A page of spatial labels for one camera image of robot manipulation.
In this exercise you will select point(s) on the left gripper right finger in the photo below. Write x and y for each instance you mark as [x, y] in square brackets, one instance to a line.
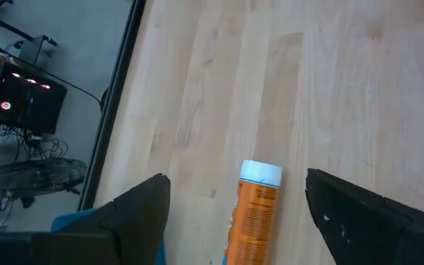
[363, 228]

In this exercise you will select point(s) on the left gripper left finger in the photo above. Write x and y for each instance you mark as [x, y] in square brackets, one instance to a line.
[142, 221]

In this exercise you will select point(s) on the orange sealant tube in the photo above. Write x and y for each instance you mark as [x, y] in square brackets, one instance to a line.
[254, 221]

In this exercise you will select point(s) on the black floor fan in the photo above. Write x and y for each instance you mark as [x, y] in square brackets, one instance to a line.
[31, 176]

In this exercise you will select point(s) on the black computer tower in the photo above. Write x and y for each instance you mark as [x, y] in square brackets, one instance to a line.
[31, 106]

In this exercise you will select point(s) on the small grey box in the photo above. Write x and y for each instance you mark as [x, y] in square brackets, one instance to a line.
[35, 51]

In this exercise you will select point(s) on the black stand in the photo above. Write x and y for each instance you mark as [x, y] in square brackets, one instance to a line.
[2, 24]

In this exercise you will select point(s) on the black table frame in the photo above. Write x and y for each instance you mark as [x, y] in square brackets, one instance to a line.
[116, 103]

